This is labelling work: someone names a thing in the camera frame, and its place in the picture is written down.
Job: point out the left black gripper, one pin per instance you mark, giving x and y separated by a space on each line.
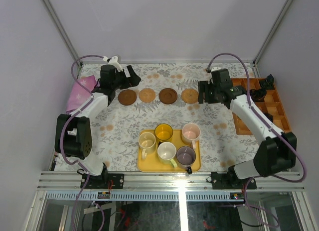
127 78

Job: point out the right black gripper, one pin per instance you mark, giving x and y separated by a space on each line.
204 87

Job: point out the dark wooden coaster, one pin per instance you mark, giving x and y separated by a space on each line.
168 96
127 97

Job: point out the woven rattan coaster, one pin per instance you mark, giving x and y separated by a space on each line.
190 96
147 95

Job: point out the pink mug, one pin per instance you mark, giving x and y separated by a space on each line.
190 134

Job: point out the purple mug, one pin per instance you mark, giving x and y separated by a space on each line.
185 157

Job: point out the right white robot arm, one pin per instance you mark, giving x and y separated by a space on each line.
277 149

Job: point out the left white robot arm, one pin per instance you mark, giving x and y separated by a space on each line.
73 139

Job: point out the yellow glass cup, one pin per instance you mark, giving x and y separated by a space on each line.
163 133

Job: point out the purple snowflake cloth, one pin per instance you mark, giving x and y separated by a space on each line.
78 94

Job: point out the cream mug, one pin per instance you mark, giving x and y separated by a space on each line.
147 144

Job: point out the black item top compartment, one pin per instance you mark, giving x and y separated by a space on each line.
267 83

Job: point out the black coiled item lower compartment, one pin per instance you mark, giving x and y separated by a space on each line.
269 117

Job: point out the yellow serving tray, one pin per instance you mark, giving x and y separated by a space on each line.
152 163

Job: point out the small black clip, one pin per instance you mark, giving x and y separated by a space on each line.
189 170

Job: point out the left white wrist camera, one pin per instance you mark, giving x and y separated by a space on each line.
114 61

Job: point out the white green-handled mug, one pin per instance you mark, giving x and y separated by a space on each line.
166 153

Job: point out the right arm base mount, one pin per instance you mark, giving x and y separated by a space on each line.
229 180

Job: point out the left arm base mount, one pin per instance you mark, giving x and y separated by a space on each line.
110 181

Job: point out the aluminium frame rail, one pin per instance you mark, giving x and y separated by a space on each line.
139 181

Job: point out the blue slotted cable duct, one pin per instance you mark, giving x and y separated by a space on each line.
139 196

